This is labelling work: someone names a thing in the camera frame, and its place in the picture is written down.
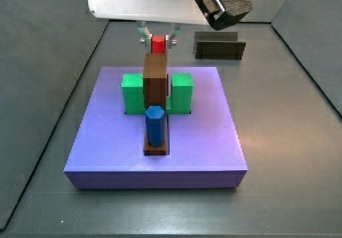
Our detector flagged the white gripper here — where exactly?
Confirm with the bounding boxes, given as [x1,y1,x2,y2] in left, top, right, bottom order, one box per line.
[89,0,208,46]

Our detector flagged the red hexagonal peg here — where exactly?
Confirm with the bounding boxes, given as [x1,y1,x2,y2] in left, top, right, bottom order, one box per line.
[151,35,166,54]

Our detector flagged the purple base board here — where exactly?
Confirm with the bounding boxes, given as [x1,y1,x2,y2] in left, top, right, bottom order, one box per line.
[65,67,248,189]

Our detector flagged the green left block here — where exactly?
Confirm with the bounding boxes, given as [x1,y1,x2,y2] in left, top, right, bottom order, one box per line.
[122,74,145,115]

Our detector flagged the green block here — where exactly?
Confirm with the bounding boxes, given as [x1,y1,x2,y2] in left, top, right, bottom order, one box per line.
[122,74,145,115]
[171,73,194,114]

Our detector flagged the green right block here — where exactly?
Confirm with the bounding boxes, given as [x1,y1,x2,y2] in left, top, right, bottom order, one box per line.
[171,73,194,114]

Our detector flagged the blue hexagonal peg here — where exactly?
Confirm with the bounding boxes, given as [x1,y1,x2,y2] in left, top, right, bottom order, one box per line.
[145,105,166,147]

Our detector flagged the brown L-shaped bracket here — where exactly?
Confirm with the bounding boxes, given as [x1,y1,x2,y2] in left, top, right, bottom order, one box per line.
[143,53,169,156]

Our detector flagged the black angle bracket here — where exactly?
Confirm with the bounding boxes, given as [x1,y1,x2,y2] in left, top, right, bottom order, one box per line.
[194,31,246,60]

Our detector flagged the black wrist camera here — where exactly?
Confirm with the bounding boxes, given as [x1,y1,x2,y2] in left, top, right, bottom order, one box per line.
[196,0,253,31]

